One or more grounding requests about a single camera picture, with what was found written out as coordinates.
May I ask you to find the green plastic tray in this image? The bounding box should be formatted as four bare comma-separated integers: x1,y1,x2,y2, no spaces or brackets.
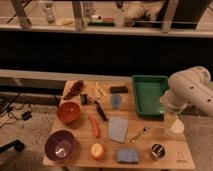
132,75,168,119

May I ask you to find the red-orange bowl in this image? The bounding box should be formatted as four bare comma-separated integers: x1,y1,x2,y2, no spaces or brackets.
57,102,80,124

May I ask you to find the red yellow apple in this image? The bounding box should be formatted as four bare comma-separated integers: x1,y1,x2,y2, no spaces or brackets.
90,143,105,160

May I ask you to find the bunch of dark grapes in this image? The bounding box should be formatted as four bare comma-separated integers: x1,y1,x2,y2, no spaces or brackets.
63,80,84,100

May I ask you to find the peeled banana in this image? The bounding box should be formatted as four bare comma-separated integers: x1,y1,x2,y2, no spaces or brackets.
94,81,107,99

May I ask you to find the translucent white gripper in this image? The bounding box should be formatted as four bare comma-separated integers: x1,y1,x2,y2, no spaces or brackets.
164,112,184,136

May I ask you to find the black rectangular block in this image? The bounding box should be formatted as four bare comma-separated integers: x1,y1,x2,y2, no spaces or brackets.
110,86,128,94

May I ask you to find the clear plastic bottle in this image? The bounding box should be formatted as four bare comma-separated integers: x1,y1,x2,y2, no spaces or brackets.
43,1,55,24

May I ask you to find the purple bowl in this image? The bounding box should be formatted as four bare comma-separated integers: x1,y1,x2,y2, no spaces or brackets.
45,130,78,162

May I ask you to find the blue sponge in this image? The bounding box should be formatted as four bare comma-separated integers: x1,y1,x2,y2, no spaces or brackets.
117,148,139,164

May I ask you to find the small dark metal clip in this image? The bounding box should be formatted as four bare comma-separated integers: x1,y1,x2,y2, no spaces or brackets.
80,94,89,105

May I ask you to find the black chair leg caster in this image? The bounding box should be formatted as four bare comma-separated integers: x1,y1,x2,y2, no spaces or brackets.
0,140,25,153

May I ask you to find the small blue cup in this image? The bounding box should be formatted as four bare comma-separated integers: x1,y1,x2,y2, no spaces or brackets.
110,94,122,109

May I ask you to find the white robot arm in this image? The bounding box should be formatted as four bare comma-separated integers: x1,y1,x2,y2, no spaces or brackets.
159,66,213,137

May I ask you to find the black handled knife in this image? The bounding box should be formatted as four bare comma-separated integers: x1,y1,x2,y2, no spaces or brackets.
88,97,107,121

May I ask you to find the metal spoon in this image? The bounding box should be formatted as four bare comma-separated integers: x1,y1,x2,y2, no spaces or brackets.
129,127,150,143

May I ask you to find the light blue cloth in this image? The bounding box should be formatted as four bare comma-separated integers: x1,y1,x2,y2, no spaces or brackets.
108,117,128,143

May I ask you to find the black power adapter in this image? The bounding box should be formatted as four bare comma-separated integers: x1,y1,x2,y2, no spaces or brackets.
21,111,32,121

